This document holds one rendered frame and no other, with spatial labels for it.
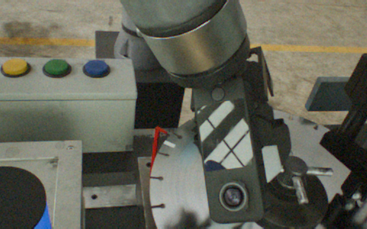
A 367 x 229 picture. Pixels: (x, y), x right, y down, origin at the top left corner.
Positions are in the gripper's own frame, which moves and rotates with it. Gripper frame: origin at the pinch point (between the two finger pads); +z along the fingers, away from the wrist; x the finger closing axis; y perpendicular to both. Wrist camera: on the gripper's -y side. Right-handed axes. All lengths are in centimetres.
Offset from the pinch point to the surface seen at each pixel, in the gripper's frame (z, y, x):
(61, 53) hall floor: 74, 141, 132
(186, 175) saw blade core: -0.6, 1.8, 9.3
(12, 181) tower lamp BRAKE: -27.2, -12.8, 6.5
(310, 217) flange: 5.0, -2.8, -4.3
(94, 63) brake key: -1.0, 27.6, 29.3
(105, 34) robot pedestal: 17, 61, 46
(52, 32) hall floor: 72, 164, 145
